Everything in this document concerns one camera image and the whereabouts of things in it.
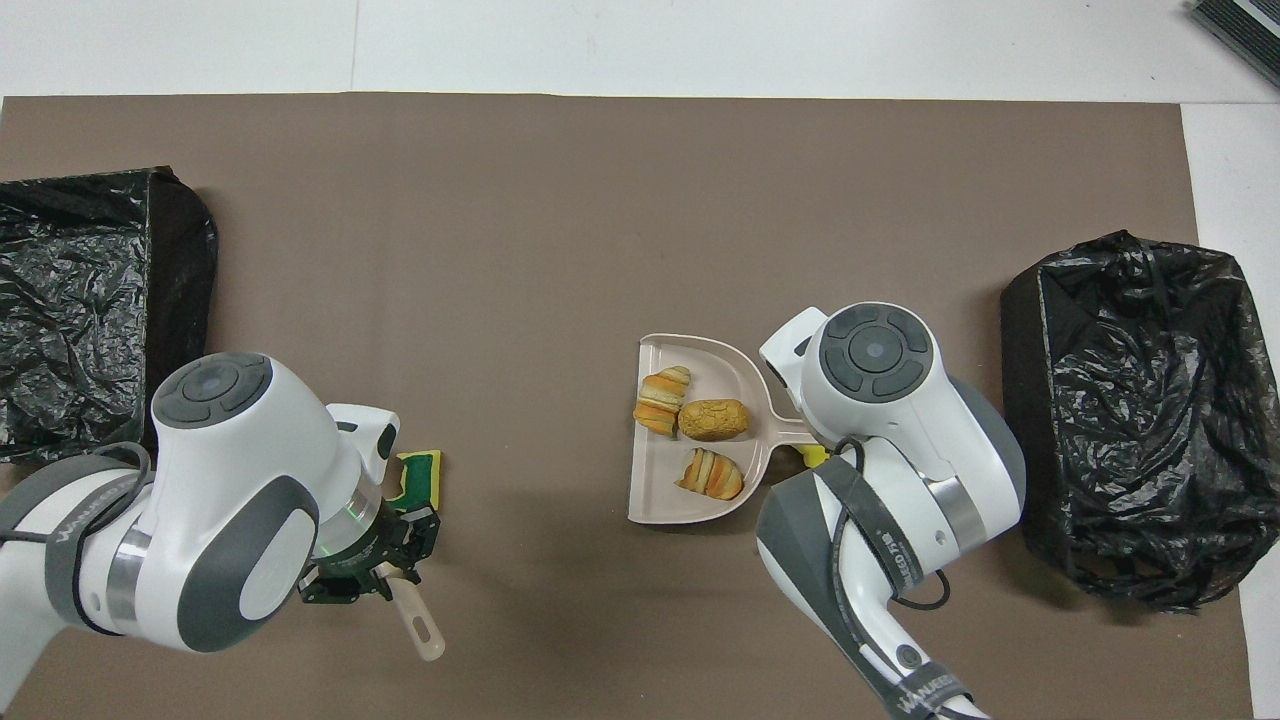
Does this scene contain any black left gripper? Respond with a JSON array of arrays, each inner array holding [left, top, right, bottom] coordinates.
[[300, 499, 442, 605]]

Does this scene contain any beige hand brush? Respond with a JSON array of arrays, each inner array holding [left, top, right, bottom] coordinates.
[[383, 560, 447, 663]]

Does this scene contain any green and yellow sponge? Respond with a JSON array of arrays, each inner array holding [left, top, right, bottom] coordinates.
[[395, 450, 443, 516]]

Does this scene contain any pale croissant chunk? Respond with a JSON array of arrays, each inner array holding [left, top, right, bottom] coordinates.
[[633, 366, 693, 438]]

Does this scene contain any orange striped croissant piece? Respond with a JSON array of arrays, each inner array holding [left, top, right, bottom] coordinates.
[[675, 447, 746, 502]]

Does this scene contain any brown round bun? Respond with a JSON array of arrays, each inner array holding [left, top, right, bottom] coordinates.
[[678, 398, 751, 443]]

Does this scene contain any beige plastic dustpan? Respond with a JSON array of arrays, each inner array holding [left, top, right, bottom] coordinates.
[[627, 333, 821, 525]]

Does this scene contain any boxy black bag-lined bin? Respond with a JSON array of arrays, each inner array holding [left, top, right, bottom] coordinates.
[[0, 166, 219, 465]]

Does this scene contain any crumpled black bag-lined bin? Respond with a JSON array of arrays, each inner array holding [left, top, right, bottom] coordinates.
[[1000, 230, 1259, 614]]

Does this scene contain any brown paper table mat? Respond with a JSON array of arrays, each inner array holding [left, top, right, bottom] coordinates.
[[0, 93, 1257, 720]]

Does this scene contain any dark striped panel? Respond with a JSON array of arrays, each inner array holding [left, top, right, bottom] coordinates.
[[1188, 0, 1280, 91]]

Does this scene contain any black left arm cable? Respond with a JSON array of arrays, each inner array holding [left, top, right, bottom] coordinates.
[[0, 443, 153, 549]]

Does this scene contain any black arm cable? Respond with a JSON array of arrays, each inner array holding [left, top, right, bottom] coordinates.
[[0, 443, 153, 549], [828, 437, 953, 720]]

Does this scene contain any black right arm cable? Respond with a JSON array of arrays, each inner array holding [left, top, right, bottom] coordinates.
[[828, 437, 953, 720]]

